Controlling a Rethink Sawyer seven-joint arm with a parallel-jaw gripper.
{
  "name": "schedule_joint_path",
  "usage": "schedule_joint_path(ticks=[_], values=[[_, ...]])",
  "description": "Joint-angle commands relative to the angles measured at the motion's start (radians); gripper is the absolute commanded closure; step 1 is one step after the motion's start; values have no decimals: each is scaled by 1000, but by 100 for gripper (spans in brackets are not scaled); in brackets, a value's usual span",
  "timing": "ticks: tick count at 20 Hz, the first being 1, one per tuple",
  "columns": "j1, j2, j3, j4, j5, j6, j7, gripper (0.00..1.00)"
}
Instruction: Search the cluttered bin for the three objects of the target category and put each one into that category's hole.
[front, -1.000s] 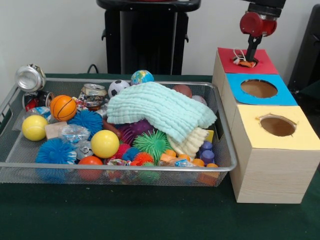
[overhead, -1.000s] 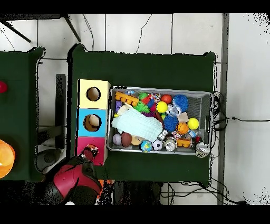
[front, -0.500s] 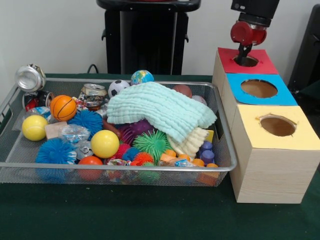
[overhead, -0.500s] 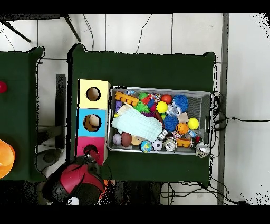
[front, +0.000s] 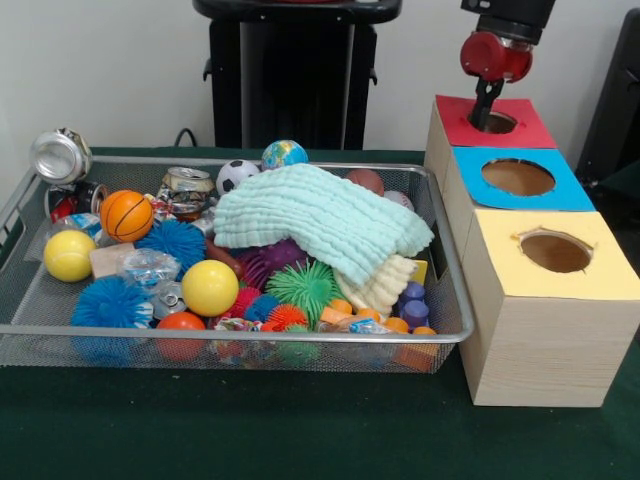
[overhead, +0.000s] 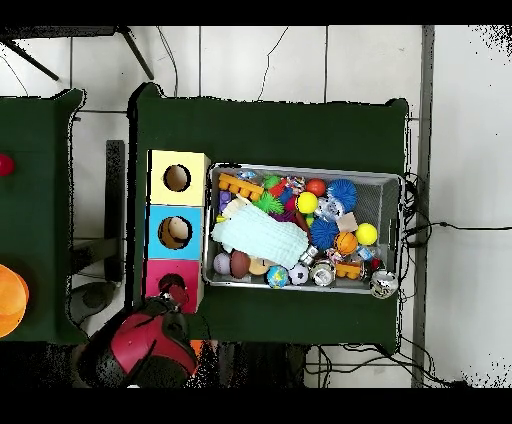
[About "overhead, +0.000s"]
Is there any orange basketball toy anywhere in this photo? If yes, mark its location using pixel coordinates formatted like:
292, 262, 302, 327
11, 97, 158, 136
333, 231, 359, 256

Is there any black power cable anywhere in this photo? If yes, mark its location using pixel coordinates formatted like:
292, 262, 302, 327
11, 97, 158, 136
401, 171, 512, 251

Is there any wooden three-hole box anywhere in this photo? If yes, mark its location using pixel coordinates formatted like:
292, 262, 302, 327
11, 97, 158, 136
141, 149, 212, 315

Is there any brown football toy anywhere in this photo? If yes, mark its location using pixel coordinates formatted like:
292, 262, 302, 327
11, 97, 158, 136
230, 250, 252, 280

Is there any blue spiky ball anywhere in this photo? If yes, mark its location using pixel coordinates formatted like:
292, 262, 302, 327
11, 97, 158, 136
326, 178, 358, 212
309, 217, 340, 251

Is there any black tripod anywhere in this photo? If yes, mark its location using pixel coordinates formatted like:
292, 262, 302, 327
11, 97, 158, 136
0, 25, 155, 81

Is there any shallow clear mesh bin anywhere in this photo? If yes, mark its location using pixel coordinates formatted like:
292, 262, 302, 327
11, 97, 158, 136
201, 162, 404, 296

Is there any dark green table cloth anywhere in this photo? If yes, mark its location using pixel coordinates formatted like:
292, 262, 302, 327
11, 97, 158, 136
126, 81, 410, 355
0, 88, 91, 347

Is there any globe print ball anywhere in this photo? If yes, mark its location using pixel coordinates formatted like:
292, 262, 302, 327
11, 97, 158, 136
265, 265, 290, 290

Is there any smooth yellow ball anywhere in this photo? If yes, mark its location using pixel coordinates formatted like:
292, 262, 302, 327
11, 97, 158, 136
295, 191, 320, 215

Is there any black white soccer ball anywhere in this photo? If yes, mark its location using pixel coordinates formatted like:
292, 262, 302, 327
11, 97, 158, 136
287, 262, 310, 286

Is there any yellow tennis ball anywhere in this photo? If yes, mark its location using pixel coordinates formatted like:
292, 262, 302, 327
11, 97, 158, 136
354, 222, 379, 247

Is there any thin black cable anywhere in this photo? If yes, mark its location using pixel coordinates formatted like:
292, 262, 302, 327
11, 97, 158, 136
256, 25, 290, 102
155, 25, 180, 98

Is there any black cable bundle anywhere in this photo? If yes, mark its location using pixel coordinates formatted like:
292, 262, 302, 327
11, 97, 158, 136
311, 342, 469, 389

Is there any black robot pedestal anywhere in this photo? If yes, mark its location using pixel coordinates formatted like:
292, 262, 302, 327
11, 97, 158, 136
211, 341, 309, 389

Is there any large orange plastic cup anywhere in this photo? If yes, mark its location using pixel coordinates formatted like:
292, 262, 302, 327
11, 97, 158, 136
0, 263, 30, 339

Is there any orange red ball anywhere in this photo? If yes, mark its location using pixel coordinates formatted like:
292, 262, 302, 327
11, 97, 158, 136
305, 178, 328, 198

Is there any mint green cloth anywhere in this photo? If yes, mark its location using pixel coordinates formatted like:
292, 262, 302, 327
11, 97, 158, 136
210, 204, 311, 270

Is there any crushed silver drink can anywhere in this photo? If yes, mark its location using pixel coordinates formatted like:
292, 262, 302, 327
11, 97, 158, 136
369, 268, 400, 300

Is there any black upright stand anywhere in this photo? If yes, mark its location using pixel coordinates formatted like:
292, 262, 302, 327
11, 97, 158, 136
69, 139, 126, 325

